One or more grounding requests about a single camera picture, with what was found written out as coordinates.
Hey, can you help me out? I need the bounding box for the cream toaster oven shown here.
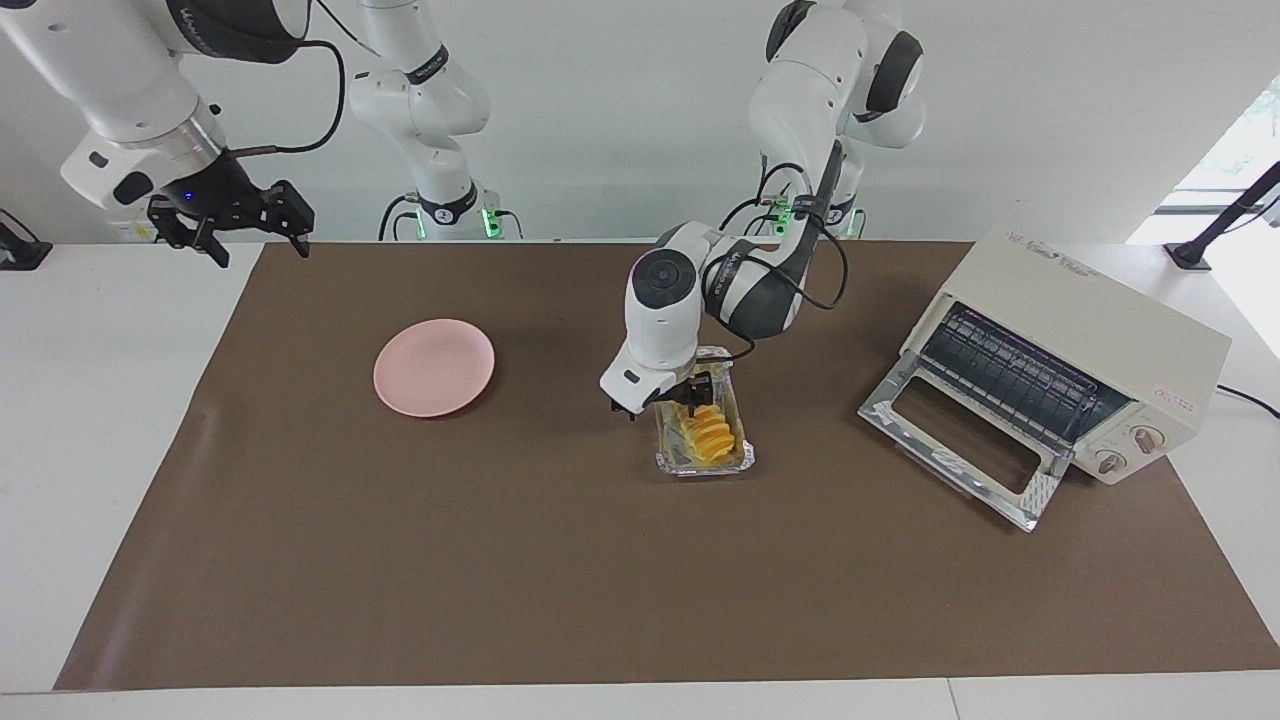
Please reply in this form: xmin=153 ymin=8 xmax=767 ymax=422
xmin=857 ymin=230 xmax=1233 ymax=533

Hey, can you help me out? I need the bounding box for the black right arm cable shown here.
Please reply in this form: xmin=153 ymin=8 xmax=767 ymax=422
xmin=232 ymin=0 xmax=346 ymax=156

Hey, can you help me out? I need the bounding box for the black right base cable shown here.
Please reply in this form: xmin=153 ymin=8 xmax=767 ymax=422
xmin=378 ymin=193 xmax=421 ymax=242

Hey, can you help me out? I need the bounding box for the brown table mat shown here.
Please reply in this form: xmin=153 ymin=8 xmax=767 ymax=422
xmin=52 ymin=240 xmax=1280 ymax=693

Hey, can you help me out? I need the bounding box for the pink round plate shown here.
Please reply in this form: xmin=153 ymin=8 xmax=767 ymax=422
xmin=373 ymin=318 xmax=497 ymax=419

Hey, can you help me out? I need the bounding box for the black clamp mount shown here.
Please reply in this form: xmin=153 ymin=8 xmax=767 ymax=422
xmin=0 ymin=208 xmax=53 ymax=271

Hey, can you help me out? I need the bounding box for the black base cable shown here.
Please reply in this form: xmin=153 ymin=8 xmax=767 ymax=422
xmin=716 ymin=195 xmax=791 ymax=239
xmin=378 ymin=193 xmax=421 ymax=242

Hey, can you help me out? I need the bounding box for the black camera stand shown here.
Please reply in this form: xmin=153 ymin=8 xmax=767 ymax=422
xmin=1165 ymin=160 xmax=1280 ymax=271

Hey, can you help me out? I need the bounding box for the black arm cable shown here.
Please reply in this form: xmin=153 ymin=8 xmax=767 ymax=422
xmin=232 ymin=0 xmax=346 ymax=156
xmin=700 ymin=140 xmax=851 ymax=363

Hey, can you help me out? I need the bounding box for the black oven power cable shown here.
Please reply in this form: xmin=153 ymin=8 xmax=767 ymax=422
xmin=1215 ymin=383 xmax=1280 ymax=419

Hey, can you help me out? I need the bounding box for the yellow twisted bread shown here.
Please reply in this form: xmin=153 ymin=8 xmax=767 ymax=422
xmin=680 ymin=403 xmax=743 ymax=466

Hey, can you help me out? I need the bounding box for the black left base cable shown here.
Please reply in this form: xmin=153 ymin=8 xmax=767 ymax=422
xmin=716 ymin=195 xmax=791 ymax=239

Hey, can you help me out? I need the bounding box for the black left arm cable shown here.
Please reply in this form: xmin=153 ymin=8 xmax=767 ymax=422
xmin=700 ymin=140 xmax=851 ymax=363

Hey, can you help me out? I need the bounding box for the aluminium foil tray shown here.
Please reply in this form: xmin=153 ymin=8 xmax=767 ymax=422
xmin=655 ymin=345 xmax=758 ymax=479

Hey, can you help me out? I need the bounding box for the glass oven door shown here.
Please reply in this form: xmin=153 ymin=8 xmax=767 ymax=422
xmin=857 ymin=358 xmax=1073 ymax=533

